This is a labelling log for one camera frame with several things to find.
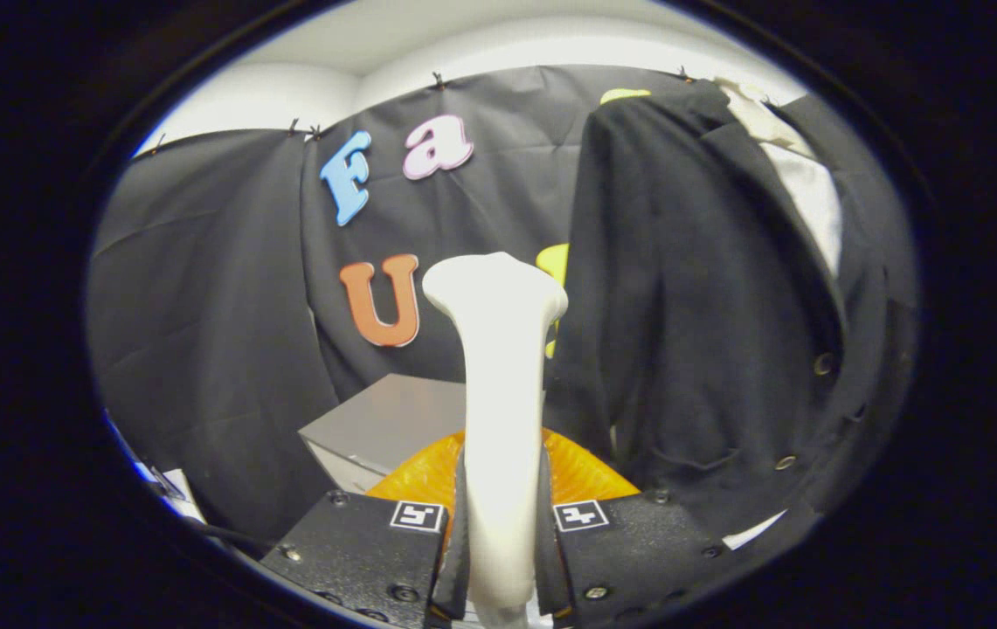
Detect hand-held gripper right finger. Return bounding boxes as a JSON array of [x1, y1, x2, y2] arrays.
[[536, 428, 748, 629]]

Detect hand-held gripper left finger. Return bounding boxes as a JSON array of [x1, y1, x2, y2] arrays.
[[260, 428, 471, 629]]

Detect white garment steamer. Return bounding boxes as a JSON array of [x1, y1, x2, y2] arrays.
[[422, 252, 569, 629]]

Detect black blazer jacket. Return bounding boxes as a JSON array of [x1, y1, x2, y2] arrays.
[[546, 79, 918, 560]]

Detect grey cabinet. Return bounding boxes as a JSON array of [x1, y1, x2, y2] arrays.
[[299, 374, 468, 494]]

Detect black backdrop cloth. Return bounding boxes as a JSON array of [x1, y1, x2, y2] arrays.
[[86, 63, 700, 543]]

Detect white mannequin torso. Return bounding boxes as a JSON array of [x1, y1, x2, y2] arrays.
[[717, 77, 844, 550]]

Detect black cable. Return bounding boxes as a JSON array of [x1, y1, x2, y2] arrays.
[[197, 522, 276, 558]]

